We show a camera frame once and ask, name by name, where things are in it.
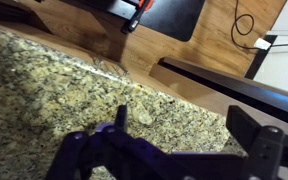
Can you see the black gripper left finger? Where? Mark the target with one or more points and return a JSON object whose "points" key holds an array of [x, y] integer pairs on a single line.
{"points": [[84, 153]]}

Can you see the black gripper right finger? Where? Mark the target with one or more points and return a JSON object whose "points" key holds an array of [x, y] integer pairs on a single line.
{"points": [[267, 150]]}

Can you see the black kitchen stove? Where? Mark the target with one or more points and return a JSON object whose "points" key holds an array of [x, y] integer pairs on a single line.
{"points": [[244, 88]]}

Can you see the wooden lower cabinet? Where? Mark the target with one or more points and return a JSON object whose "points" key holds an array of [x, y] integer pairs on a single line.
{"points": [[184, 87]]}

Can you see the white power adapter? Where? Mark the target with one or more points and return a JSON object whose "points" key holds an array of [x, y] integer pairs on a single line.
{"points": [[262, 44]]}

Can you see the orange black clamp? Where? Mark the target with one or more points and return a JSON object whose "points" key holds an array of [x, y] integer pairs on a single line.
{"points": [[138, 15]]}

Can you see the black metal post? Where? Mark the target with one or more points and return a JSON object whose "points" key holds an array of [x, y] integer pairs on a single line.
{"points": [[262, 60]]}

